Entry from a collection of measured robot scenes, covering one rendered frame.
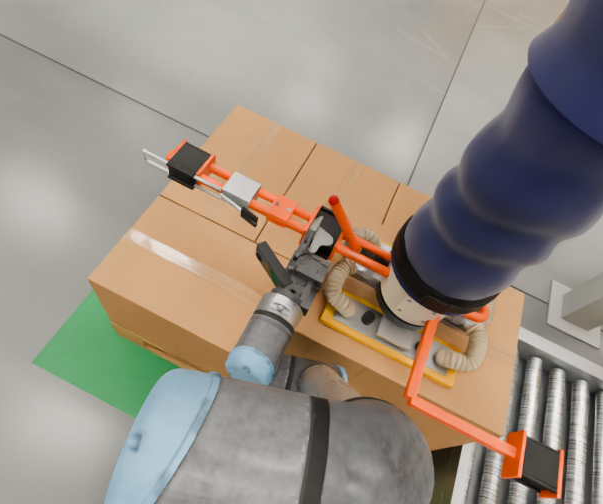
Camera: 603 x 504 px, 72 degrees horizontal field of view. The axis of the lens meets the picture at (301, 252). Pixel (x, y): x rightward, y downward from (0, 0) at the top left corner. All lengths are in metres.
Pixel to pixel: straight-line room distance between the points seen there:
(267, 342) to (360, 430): 0.46
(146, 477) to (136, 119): 2.48
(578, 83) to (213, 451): 0.49
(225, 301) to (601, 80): 1.17
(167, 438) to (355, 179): 1.59
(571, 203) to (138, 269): 1.24
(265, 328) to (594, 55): 0.61
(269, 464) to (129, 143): 2.36
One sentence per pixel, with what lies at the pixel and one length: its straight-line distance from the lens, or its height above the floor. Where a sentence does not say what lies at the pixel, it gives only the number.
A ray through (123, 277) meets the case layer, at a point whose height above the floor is 0.54.
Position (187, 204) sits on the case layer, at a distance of 1.62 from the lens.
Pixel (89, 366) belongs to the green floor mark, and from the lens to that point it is 1.98.
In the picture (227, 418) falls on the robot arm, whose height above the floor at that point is 1.54.
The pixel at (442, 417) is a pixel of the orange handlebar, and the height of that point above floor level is 1.09.
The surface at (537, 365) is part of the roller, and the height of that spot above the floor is 0.55.
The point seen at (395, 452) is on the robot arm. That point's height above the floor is 1.53.
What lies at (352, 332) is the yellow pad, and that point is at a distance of 0.99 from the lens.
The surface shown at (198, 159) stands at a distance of 1.01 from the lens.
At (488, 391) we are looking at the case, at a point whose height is 0.94.
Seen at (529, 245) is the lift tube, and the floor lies 1.41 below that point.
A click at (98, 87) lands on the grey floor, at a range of 2.93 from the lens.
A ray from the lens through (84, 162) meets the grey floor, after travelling 2.52.
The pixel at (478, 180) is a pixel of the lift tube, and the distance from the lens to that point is 0.65.
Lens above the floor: 1.85
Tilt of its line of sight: 58 degrees down
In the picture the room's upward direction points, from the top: 21 degrees clockwise
